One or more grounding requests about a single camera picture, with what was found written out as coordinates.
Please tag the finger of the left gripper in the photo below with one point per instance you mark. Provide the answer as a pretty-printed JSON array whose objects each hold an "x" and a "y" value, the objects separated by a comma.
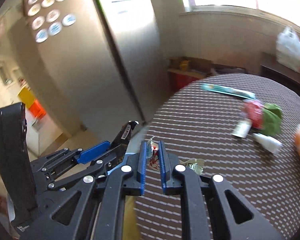
[{"x": 93, "y": 153}]

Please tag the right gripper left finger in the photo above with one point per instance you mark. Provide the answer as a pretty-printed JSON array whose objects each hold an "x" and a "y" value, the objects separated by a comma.
[{"x": 90, "y": 204}]

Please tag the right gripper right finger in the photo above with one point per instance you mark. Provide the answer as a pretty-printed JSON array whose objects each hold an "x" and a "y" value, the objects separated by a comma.
[{"x": 211, "y": 208}]

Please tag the red white candy wrapper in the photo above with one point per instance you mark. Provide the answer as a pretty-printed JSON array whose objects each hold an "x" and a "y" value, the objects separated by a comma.
[{"x": 152, "y": 154}]

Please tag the white plastic squeeze bottle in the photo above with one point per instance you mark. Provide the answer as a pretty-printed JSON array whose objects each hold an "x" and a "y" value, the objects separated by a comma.
[{"x": 268, "y": 143}]

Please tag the green plush leaf toy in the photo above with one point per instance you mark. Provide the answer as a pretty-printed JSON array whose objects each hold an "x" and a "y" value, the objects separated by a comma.
[{"x": 271, "y": 119}]

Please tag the black snack bag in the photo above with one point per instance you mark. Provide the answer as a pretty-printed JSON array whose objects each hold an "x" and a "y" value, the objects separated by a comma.
[{"x": 124, "y": 136}]

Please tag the silver gold foil wrapper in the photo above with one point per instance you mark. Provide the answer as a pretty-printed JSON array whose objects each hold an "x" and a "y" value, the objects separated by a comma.
[{"x": 197, "y": 165}]

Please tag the yellow cloth on chair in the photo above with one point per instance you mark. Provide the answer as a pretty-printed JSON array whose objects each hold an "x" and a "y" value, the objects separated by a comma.
[{"x": 130, "y": 227}]

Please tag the orange plastic stool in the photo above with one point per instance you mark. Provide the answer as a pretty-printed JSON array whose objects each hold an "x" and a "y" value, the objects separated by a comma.
[{"x": 37, "y": 110}]

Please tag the yellow plastic stool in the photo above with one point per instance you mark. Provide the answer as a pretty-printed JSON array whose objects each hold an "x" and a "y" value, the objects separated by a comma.
[{"x": 27, "y": 97}]

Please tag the beige flat sachet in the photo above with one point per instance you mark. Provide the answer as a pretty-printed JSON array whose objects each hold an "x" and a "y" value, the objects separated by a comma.
[{"x": 242, "y": 128}]

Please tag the silver double-door refrigerator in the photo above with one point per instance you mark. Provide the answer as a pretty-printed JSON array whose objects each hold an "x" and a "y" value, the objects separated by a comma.
[{"x": 92, "y": 64}]

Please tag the red gift cardboard box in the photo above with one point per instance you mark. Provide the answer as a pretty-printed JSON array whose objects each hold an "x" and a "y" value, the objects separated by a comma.
[{"x": 179, "y": 79}]

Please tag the teal long snack wrapper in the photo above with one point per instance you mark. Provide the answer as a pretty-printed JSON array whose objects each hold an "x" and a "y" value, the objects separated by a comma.
[{"x": 228, "y": 91}]

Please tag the small yellow box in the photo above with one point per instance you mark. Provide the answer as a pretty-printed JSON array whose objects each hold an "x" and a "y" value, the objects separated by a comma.
[{"x": 184, "y": 65}]

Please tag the brown open cardboard box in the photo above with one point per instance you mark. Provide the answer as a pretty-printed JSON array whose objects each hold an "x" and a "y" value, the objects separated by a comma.
[{"x": 205, "y": 66}]

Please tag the dark wooden side cabinet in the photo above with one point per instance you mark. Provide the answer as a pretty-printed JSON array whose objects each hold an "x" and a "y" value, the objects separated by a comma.
[{"x": 275, "y": 71}]

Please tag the white plastic shopping bag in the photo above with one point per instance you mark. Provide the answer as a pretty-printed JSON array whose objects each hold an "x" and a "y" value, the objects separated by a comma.
[{"x": 288, "y": 49}]

